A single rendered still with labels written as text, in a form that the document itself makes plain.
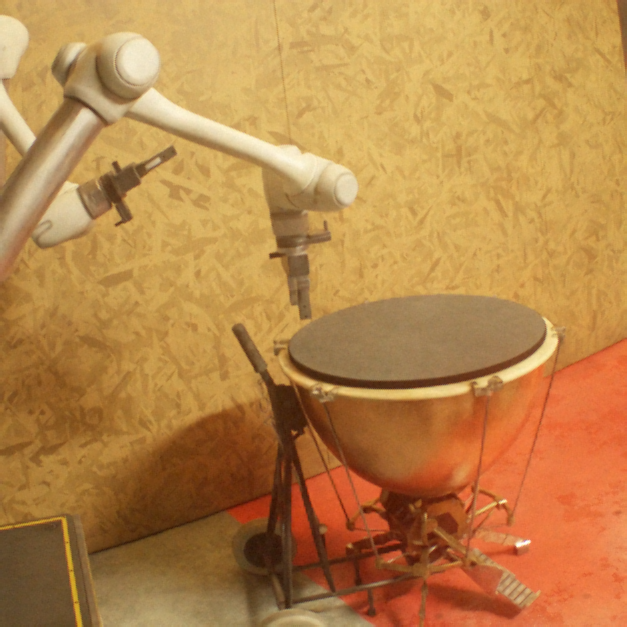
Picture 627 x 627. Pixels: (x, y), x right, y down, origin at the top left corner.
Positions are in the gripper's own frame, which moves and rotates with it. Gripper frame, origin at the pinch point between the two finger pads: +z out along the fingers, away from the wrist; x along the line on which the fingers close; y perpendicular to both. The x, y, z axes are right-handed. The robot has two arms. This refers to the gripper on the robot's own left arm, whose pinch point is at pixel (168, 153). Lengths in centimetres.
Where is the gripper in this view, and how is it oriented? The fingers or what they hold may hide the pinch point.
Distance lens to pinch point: 192.5
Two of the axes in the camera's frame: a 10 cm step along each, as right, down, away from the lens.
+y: -4.6, -8.3, -3.1
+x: -1.9, -2.5, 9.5
